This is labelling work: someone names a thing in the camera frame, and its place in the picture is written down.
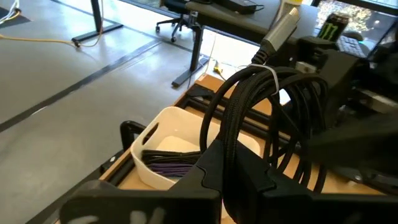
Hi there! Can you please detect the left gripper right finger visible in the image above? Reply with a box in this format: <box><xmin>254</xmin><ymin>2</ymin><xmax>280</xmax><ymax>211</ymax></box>
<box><xmin>241</xmin><ymin>149</ymin><xmax>398</xmax><ymax>224</ymax></box>

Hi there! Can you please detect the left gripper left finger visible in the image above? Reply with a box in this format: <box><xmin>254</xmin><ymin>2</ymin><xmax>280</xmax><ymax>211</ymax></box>
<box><xmin>58</xmin><ymin>139</ymin><xmax>225</xmax><ymax>224</ymax></box>

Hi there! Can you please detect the purple braided cable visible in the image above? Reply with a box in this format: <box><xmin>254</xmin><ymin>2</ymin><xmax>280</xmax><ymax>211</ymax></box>
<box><xmin>148</xmin><ymin>164</ymin><xmax>195</xmax><ymax>179</ymax></box>

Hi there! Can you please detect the black-white braided cable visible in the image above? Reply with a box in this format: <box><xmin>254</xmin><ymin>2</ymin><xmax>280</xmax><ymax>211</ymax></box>
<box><xmin>141</xmin><ymin>149</ymin><xmax>203</xmax><ymax>166</ymax></box>

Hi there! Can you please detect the black braided cable coil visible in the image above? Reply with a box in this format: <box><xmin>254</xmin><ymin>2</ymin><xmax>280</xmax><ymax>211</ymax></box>
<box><xmin>198</xmin><ymin>6</ymin><xmax>330</xmax><ymax>224</ymax></box>

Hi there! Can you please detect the white plastic bin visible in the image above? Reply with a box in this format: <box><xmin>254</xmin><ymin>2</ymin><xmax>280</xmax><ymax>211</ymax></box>
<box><xmin>130</xmin><ymin>106</ymin><xmax>265</xmax><ymax>191</ymax></box>

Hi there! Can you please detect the yellow connector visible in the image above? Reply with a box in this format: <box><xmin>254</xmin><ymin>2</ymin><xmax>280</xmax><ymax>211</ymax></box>
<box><xmin>213</xmin><ymin>60</ymin><xmax>225</xmax><ymax>80</ymax></box>

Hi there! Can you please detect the black keyboard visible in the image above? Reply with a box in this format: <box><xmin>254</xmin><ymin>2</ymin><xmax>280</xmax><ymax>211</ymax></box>
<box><xmin>337</xmin><ymin>35</ymin><xmax>368</xmax><ymax>58</ymax></box>

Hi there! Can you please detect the black energy drink can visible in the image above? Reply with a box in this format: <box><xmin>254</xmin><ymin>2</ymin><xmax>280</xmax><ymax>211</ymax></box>
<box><xmin>317</xmin><ymin>12</ymin><xmax>351</xmax><ymax>41</ymax></box>

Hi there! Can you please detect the black desk leg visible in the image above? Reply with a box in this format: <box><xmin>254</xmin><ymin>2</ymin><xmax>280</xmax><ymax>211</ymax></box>
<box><xmin>70</xmin><ymin>0</ymin><xmax>124</xmax><ymax>44</ymax></box>

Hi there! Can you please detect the black desk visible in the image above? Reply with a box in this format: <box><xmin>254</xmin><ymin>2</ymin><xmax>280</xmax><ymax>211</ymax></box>
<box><xmin>170</xmin><ymin>0</ymin><xmax>320</xmax><ymax>88</ymax></box>

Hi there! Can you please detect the black office chair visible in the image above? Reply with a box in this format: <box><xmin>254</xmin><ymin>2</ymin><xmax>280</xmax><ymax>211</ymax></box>
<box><xmin>154</xmin><ymin>0</ymin><xmax>195</xmax><ymax>44</ymax></box>

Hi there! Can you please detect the black power adapter brick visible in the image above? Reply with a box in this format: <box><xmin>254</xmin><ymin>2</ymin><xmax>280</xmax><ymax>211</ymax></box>
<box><xmin>214</xmin><ymin>0</ymin><xmax>265</xmax><ymax>15</ymax></box>

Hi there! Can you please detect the black aluminium table frame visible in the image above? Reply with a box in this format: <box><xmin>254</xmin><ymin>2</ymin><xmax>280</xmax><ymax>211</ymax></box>
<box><xmin>26</xmin><ymin>83</ymin><xmax>398</xmax><ymax>224</ymax></box>

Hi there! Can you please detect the white cable tie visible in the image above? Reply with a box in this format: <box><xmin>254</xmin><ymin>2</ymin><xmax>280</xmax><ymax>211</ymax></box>
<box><xmin>248</xmin><ymin>63</ymin><xmax>280</xmax><ymax>96</ymax></box>

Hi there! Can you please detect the yellow floor cable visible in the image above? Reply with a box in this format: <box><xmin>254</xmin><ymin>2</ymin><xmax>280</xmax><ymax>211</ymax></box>
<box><xmin>0</xmin><ymin>0</ymin><xmax>106</xmax><ymax>49</ymax></box>

